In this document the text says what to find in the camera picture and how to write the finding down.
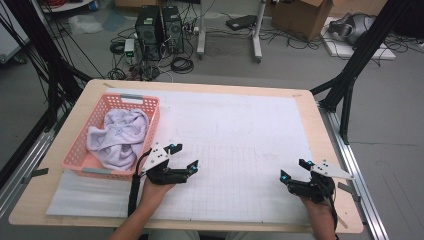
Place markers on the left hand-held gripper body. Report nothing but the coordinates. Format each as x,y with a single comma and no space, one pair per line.
156,158

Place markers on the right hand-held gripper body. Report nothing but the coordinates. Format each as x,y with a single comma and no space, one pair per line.
313,190

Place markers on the lilac printed towel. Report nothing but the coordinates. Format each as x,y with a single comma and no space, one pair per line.
120,140

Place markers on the pink plastic basket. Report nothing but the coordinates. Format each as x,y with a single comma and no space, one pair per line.
100,166

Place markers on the person's right hand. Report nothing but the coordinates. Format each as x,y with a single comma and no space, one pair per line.
318,208

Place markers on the person's left hand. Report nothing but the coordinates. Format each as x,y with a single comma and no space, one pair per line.
151,195

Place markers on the grey table clamp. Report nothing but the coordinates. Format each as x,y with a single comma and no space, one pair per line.
36,173
350,190

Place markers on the white grid mat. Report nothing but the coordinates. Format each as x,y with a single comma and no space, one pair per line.
233,103

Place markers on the small white box device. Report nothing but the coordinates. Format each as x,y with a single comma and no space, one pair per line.
129,46

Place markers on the wide black computer tower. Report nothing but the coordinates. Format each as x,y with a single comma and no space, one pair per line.
148,33

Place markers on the narrow black computer tower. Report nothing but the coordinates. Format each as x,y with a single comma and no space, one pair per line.
173,30

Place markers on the white floor board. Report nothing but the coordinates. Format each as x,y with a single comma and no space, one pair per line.
343,50

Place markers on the white metal stand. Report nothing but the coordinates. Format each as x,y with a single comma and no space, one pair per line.
256,36

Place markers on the flat black device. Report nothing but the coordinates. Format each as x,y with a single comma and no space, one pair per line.
241,22

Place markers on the grey rounded machine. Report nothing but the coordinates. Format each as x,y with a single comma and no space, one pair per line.
353,28

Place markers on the open cardboard box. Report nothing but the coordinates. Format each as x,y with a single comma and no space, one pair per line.
300,16

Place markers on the clear plastic bag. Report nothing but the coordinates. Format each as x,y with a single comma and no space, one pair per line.
85,24

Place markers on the aluminium rail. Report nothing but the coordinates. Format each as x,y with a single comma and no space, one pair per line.
33,150
331,125

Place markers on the black metal frame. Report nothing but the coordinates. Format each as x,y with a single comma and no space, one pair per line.
366,43
40,43

